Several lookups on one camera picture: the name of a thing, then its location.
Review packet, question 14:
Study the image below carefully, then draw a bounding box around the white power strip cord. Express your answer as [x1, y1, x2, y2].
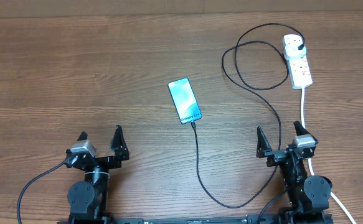
[299, 86, 358, 224]

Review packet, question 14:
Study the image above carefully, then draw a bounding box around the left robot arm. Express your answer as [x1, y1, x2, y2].
[64, 125, 130, 223]

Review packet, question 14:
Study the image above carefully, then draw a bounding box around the white power strip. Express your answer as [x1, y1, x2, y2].
[283, 34, 313, 89]

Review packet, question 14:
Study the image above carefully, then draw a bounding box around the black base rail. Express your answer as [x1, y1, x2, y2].
[56, 213, 334, 224]

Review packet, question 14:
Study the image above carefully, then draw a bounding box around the black USB charging cable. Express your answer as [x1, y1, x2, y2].
[191, 22, 306, 209]

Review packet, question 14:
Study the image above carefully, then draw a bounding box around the white charger plug adapter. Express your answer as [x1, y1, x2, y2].
[284, 42, 307, 60]

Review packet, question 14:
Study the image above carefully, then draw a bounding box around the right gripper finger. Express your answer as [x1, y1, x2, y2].
[293, 121, 309, 136]
[256, 126, 272, 158]

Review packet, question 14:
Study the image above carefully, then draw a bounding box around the blue Galaxy smartphone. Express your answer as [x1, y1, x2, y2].
[167, 78, 202, 124]

